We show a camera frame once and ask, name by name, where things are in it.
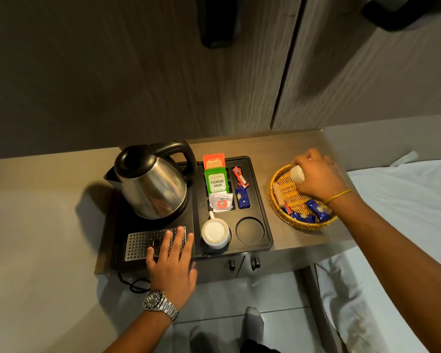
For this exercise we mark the person's left hand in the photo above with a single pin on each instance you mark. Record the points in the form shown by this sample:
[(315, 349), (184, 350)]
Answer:
[(172, 275)]

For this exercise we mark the person's right hand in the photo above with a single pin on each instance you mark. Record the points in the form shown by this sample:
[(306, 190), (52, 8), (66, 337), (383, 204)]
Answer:
[(321, 180)]

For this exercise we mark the person's left thumb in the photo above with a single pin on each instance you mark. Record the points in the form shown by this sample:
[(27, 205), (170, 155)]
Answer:
[(194, 273)]

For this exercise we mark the person's left little finger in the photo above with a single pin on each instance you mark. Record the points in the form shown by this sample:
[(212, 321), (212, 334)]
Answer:
[(151, 258)]

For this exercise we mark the person's left middle finger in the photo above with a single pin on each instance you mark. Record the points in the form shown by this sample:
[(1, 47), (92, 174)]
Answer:
[(178, 241)]

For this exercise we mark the person's right thumb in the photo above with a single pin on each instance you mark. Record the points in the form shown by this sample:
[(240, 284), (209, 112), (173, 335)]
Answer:
[(304, 188)]

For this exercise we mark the small white cup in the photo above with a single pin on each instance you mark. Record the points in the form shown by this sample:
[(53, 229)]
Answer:
[(297, 174)]

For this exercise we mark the person's right forearm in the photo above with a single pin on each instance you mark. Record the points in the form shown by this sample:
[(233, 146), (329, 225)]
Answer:
[(393, 268)]

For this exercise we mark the person's left forearm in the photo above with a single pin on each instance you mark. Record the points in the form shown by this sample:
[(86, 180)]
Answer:
[(139, 336)]

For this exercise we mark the round wicker basket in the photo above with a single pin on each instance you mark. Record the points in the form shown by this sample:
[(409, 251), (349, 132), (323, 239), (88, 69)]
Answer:
[(294, 196)]

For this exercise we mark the perforated metal drip grate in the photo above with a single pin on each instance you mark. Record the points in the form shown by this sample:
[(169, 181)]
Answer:
[(138, 246)]

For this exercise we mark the brown stick sachet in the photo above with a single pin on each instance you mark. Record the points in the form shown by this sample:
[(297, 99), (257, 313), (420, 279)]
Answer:
[(278, 194)]

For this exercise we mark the red and blue sachet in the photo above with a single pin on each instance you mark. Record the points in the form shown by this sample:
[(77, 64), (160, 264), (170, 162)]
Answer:
[(286, 209)]

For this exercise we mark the black drawer knob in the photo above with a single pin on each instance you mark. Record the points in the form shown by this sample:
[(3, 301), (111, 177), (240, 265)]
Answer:
[(232, 265), (255, 263)]

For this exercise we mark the silver metal wristwatch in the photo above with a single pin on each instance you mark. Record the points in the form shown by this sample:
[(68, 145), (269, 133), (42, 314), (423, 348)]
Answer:
[(161, 304)]

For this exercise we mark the black plastic service tray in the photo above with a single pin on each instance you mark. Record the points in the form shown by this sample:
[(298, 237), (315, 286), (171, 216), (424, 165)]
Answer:
[(255, 202)]

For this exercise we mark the white sachet with red label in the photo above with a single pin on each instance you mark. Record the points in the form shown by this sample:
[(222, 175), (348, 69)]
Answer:
[(221, 204)]

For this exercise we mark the green tea packet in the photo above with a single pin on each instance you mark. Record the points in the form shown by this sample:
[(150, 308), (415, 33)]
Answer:
[(216, 180)]

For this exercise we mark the person's grey sock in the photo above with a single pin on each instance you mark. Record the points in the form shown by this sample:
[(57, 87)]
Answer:
[(254, 323)]

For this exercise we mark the orange tea packet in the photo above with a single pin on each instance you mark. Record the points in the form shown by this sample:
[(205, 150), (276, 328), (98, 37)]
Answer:
[(214, 160)]

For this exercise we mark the white bed sheet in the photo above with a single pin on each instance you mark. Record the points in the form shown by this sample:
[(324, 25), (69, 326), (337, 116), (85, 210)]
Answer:
[(397, 187)]

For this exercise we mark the person's black trousers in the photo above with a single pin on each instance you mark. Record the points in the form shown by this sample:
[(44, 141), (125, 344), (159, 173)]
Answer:
[(259, 347)]

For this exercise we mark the wooden wardrobe door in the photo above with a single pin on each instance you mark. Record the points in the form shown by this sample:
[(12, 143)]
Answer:
[(114, 69), (371, 77)]

